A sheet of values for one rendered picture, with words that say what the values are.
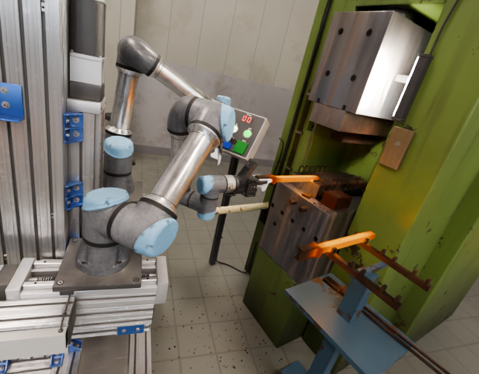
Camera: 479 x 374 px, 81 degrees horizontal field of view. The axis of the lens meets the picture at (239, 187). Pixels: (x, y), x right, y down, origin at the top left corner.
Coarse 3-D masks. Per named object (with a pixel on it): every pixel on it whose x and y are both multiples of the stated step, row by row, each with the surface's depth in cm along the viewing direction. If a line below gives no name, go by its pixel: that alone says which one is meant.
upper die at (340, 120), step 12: (324, 108) 137; (336, 108) 132; (312, 120) 144; (324, 120) 138; (336, 120) 132; (348, 120) 131; (360, 120) 136; (372, 120) 141; (384, 120) 146; (348, 132) 135; (360, 132) 140; (372, 132) 146; (384, 132) 151
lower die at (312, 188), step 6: (294, 174) 156; (300, 174) 152; (306, 174) 154; (312, 174) 157; (318, 174) 159; (324, 174) 162; (330, 174) 165; (336, 174) 168; (342, 174) 170; (348, 174) 170; (312, 180) 146; (318, 180) 147; (348, 180) 161; (354, 180) 163; (360, 180) 166; (300, 186) 153; (306, 186) 149; (312, 186) 146; (318, 186) 143; (336, 186) 150; (342, 186) 153; (348, 186) 156; (360, 186) 163; (306, 192) 149; (312, 192) 146; (318, 198) 146
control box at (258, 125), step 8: (240, 112) 177; (240, 120) 175; (248, 120) 173; (256, 120) 171; (264, 120) 169; (240, 128) 174; (248, 128) 172; (256, 128) 170; (264, 128) 172; (232, 136) 174; (240, 136) 172; (256, 136) 168; (256, 144) 171; (224, 152) 179; (232, 152) 171; (248, 152) 167
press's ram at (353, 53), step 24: (336, 24) 130; (360, 24) 120; (384, 24) 112; (408, 24) 117; (336, 48) 130; (360, 48) 121; (384, 48) 115; (408, 48) 123; (336, 72) 131; (360, 72) 121; (384, 72) 122; (408, 72) 131; (312, 96) 143; (336, 96) 131; (360, 96) 122; (384, 96) 129
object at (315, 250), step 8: (368, 232) 117; (336, 240) 105; (344, 240) 106; (352, 240) 107; (360, 240) 111; (304, 248) 93; (312, 248) 94; (320, 248) 96; (328, 248) 99; (296, 256) 94; (304, 256) 95; (312, 256) 97; (320, 256) 97
